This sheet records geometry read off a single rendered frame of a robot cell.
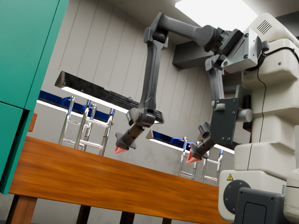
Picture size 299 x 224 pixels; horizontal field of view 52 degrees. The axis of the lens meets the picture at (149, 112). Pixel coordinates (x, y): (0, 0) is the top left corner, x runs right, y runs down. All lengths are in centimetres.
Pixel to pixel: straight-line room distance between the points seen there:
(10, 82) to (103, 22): 272
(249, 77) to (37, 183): 78
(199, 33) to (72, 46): 241
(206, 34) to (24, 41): 59
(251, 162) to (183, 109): 336
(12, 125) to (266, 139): 79
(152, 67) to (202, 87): 331
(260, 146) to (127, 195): 55
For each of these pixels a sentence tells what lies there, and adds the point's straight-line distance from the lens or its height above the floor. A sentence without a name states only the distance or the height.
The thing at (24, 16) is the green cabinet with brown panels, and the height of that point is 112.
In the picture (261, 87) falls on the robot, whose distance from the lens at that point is 111.
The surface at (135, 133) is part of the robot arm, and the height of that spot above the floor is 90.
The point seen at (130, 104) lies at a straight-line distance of 161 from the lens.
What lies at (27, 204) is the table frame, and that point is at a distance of 111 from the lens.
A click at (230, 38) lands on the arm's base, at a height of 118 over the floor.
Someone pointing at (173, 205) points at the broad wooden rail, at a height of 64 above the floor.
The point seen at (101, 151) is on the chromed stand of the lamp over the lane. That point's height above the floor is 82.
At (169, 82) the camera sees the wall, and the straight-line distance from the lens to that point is 416.
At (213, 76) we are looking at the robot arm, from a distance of 164.
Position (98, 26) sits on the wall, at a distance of 363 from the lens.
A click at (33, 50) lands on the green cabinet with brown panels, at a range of 107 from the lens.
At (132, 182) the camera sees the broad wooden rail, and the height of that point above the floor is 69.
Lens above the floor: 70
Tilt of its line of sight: 13 degrees up
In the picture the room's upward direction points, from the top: 13 degrees clockwise
